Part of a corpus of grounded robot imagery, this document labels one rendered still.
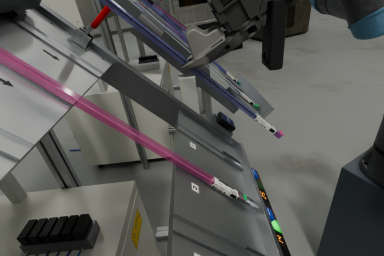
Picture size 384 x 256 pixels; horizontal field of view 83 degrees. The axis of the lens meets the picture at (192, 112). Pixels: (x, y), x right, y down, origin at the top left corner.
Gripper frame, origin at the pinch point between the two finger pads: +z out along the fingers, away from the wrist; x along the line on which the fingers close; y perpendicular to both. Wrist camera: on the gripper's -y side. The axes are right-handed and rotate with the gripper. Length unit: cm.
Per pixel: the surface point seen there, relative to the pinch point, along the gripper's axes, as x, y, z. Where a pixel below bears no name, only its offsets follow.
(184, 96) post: -34.0, -16.9, 14.2
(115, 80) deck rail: -8.0, 5.1, 17.0
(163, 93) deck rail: -8.0, -3.7, 10.3
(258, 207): 11.6, -27.2, 4.0
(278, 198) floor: -46, -106, 13
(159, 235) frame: -10, -49, 49
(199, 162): 7.3, -14.3, 8.6
